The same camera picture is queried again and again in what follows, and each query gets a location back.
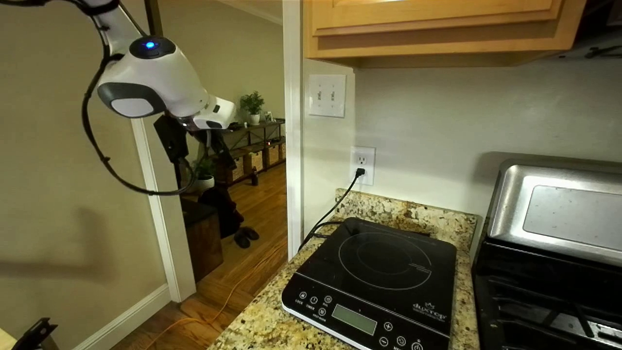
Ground white wall outlet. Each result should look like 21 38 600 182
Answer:
347 145 376 188

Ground black hanging bag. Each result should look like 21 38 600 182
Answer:
195 182 244 238

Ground white double light switch plate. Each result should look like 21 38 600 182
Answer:
304 71 347 120

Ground black clamp mount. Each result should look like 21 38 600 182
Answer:
9 314 59 350

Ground black induction cooktop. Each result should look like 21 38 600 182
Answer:
279 215 458 350

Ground wooden upper cabinet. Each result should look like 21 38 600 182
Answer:
300 0 588 63

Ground potted green plant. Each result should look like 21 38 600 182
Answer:
236 88 265 127

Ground silver toaster oven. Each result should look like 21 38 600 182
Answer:
470 151 622 350

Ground dark console shelf table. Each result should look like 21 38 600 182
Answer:
221 116 287 186

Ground dark wooden crate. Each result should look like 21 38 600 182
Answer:
178 199 225 283

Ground white doorway trim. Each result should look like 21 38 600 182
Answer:
279 0 306 244

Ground small potted plant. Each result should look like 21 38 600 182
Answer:
190 153 219 193

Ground black cooktop power cord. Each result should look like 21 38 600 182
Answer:
297 164 368 252

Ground black shoes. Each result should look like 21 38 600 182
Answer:
230 223 262 250

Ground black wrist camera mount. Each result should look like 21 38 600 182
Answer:
151 112 192 164

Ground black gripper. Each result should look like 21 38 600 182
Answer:
192 125 238 178

